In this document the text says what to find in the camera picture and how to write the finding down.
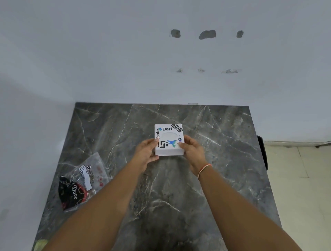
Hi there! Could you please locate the person's right hand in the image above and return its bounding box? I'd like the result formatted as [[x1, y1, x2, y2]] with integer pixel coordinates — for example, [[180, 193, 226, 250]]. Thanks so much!
[[178, 135, 213, 177]]

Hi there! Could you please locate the person's left hand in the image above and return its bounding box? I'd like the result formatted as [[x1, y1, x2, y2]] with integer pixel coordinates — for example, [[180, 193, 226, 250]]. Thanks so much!
[[132, 138, 160, 172]]

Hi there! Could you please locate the white box with stickers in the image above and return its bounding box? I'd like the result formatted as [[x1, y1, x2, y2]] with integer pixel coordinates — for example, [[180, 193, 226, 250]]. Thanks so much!
[[154, 124, 185, 157]]

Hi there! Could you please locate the person's right forearm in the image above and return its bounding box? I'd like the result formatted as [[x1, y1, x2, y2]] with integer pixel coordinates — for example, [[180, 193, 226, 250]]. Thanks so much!
[[198, 165, 303, 251]]

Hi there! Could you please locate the person's left forearm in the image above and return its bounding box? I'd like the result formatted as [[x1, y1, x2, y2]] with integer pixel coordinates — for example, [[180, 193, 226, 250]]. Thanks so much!
[[41, 158, 144, 251]]

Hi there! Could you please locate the orange thread wristband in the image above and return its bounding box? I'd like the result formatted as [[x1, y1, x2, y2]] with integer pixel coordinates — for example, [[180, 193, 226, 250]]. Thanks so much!
[[197, 163, 213, 180]]

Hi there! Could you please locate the clear plastic bag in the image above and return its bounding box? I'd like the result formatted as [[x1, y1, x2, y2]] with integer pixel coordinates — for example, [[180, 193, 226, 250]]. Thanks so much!
[[58, 152, 109, 213]]

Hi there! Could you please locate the black chair back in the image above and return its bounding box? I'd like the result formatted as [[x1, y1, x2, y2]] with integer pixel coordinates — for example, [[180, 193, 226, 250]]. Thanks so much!
[[257, 135, 269, 171]]

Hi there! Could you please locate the black red printed packet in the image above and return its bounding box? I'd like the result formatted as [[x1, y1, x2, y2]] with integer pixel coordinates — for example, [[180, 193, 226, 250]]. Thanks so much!
[[59, 176, 94, 211]]

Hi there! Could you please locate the yellow-green object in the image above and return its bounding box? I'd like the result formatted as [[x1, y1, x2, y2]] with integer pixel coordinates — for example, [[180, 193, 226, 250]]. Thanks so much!
[[33, 239, 49, 251]]

